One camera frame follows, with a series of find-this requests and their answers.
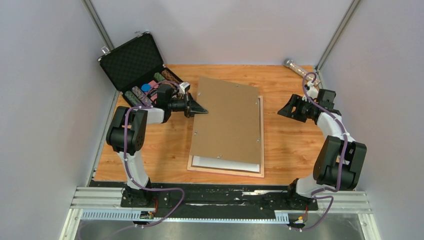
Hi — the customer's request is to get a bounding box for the wooden picture frame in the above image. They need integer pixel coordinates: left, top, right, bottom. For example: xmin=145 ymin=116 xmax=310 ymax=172
xmin=186 ymin=95 xmax=265 ymax=178

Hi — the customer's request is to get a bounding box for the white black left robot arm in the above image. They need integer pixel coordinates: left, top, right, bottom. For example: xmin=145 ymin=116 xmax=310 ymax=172
xmin=106 ymin=82 xmax=208 ymax=207

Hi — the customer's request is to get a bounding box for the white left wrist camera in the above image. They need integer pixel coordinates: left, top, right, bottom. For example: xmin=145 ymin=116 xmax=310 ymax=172
xmin=178 ymin=81 xmax=191 ymax=95

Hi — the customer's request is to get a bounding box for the aluminium front rail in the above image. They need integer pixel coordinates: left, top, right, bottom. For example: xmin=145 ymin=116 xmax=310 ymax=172
xmin=60 ymin=182 xmax=381 ymax=240

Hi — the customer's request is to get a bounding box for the glittery silver tube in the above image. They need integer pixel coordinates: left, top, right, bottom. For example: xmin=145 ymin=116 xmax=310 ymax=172
xmin=283 ymin=58 xmax=320 ymax=85

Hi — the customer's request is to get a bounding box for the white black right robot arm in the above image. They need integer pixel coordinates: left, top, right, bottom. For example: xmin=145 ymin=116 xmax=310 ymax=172
xmin=277 ymin=89 xmax=367 ymax=209

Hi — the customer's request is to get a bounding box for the black poker chip case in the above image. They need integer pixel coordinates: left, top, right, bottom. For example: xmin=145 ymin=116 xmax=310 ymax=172
xmin=97 ymin=31 xmax=183 ymax=107

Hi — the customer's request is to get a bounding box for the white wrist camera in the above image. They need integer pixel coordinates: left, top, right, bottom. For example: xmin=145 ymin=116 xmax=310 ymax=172
xmin=178 ymin=81 xmax=191 ymax=95
xmin=304 ymin=81 xmax=319 ymax=99

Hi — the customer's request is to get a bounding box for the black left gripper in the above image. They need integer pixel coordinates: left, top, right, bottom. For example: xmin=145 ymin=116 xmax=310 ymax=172
xmin=168 ymin=91 xmax=209 ymax=119

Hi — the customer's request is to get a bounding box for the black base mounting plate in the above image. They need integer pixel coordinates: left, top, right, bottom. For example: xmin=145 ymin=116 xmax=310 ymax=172
xmin=89 ymin=180 xmax=354 ymax=221

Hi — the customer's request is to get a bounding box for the left aluminium enclosure post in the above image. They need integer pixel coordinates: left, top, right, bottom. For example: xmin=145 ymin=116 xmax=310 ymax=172
xmin=82 ymin=0 xmax=115 ymax=55

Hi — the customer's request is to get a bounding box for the blue poker chip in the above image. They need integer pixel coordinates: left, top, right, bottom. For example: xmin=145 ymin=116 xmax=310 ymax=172
xmin=140 ymin=83 xmax=152 ymax=93

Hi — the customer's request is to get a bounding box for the brown backing board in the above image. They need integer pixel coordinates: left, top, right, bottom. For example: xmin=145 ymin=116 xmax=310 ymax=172
xmin=190 ymin=76 xmax=261 ymax=164

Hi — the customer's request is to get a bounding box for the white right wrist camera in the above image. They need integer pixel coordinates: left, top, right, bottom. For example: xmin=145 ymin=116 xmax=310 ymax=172
xmin=304 ymin=81 xmax=319 ymax=99

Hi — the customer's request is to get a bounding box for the aluminium enclosure post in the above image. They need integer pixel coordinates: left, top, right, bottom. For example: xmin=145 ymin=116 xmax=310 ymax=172
xmin=82 ymin=0 xmax=115 ymax=55
xmin=315 ymin=0 xmax=362 ymax=72

